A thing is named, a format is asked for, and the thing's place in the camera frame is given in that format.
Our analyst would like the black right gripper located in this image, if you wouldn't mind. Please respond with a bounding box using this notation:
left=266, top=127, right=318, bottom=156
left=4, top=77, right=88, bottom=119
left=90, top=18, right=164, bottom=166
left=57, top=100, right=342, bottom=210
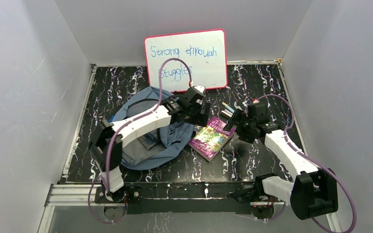
left=223, top=108, right=255, bottom=144

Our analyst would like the blue student backpack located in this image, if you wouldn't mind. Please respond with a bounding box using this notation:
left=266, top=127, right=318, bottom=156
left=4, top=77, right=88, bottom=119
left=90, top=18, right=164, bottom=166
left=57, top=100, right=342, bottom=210
left=110, top=87, right=195, bottom=170

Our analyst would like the dark blue Nineteen Eighty-Four book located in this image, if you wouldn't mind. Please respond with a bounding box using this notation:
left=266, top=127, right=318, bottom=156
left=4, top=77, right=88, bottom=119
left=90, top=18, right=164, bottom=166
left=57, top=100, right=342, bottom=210
left=138, top=133, right=158, bottom=150

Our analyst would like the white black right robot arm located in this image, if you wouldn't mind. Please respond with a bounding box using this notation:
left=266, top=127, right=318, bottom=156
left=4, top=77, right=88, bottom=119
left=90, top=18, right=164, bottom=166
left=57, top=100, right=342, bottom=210
left=223, top=102, right=339, bottom=220

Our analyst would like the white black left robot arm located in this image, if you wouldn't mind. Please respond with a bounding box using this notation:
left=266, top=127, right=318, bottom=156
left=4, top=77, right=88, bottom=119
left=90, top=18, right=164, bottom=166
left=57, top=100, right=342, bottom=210
left=88, top=85, right=210, bottom=202

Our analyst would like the purple Treehouse book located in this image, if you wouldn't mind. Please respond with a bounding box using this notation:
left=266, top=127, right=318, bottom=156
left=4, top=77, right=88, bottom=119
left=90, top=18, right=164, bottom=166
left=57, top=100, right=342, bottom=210
left=188, top=117, right=235, bottom=162

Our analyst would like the pink framed whiteboard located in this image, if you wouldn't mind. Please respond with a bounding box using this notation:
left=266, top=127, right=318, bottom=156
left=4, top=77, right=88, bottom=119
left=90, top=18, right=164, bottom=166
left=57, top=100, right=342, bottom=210
left=144, top=29, right=228, bottom=92

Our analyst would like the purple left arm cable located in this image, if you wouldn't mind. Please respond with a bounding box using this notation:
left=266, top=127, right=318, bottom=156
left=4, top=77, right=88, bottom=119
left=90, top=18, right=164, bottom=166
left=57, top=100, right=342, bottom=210
left=87, top=58, right=194, bottom=224

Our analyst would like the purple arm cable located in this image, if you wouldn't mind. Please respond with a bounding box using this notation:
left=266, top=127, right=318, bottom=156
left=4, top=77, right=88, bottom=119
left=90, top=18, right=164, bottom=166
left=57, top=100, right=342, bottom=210
left=87, top=58, right=194, bottom=224
left=253, top=94, right=357, bottom=233

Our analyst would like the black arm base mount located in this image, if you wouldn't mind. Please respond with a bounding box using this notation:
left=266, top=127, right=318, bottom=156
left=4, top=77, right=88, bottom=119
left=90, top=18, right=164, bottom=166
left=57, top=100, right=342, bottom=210
left=93, top=182, right=283, bottom=219

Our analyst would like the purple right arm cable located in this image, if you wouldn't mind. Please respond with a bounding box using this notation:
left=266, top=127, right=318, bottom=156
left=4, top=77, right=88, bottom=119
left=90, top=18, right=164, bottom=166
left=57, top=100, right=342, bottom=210
left=253, top=94, right=357, bottom=233

